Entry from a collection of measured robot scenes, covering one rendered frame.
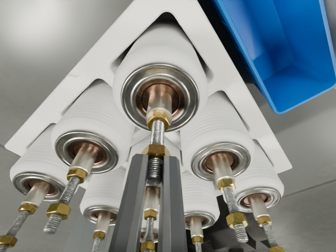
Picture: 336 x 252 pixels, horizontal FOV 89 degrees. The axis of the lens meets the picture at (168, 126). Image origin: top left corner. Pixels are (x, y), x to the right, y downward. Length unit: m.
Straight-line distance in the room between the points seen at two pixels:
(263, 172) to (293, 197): 0.67
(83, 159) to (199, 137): 0.13
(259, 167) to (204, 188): 0.11
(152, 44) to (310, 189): 0.88
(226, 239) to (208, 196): 0.32
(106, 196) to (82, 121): 0.17
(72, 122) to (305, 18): 0.37
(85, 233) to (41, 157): 0.26
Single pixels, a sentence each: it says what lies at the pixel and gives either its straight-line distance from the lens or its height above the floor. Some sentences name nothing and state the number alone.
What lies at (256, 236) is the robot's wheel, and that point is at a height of 0.20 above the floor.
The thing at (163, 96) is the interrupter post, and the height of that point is 0.26.
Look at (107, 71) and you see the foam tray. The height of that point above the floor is 0.18.
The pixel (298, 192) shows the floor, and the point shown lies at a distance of 0.95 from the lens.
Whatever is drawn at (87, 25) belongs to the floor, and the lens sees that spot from 0.43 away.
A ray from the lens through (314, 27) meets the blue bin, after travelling 0.37.
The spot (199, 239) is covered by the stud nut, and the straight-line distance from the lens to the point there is 0.35.
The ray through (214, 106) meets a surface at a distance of 0.25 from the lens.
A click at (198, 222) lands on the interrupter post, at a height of 0.26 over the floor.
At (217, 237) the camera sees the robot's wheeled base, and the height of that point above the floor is 0.19.
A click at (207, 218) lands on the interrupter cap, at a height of 0.25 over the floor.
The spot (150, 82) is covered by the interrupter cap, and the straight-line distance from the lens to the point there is 0.16.
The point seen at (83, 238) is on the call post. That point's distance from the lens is 0.51.
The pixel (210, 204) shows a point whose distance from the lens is 0.35.
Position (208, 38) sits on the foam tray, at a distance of 0.23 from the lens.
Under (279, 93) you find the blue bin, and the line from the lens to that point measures 0.44.
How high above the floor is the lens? 0.40
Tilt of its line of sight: 52 degrees down
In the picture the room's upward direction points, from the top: 180 degrees counter-clockwise
